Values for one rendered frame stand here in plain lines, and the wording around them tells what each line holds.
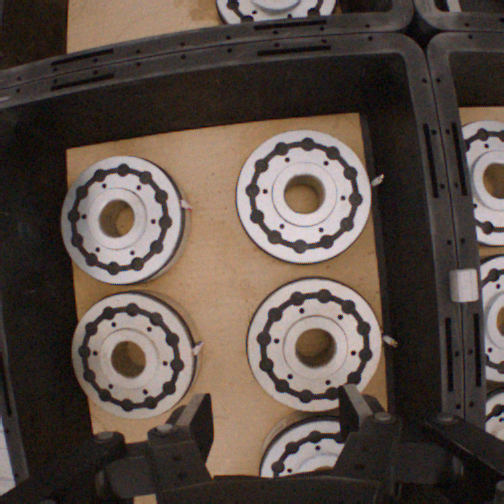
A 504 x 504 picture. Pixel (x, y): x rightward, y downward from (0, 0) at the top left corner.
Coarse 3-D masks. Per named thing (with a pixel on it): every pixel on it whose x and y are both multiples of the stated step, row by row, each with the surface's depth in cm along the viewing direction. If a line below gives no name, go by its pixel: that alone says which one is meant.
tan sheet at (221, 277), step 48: (96, 144) 34; (144, 144) 33; (192, 144) 33; (240, 144) 33; (192, 192) 33; (288, 192) 32; (192, 240) 33; (240, 240) 33; (96, 288) 33; (144, 288) 33; (192, 288) 33; (240, 288) 32; (240, 336) 32; (240, 384) 32; (384, 384) 32; (96, 432) 33; (144, 432) 33; (240, 432) 32
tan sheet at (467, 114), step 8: (464, 112) 32; (472, 112) 32; (480, 112) 32; (488, 112) 31; (496, 112) 31; (464, 120) 32; (472, 120) 32; (480, 120) 31; (496, 120) 31; (488, 184) 31; (488, 192) 31; (480, 248) 31; (488, 248) 31; (496, 248) 31
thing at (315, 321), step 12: (300, 324) 28; (312, 324) 28; (324, 324) 28; (336, 324) 28; (288, 336) 29; (336, 336) 28; (288, 348) 28; (336, 348) 28; (288, 360) 28; (300, 360) 29; (336, 360) 28; (300, 372) 28; (312, 372) 28; (324, 372) 28
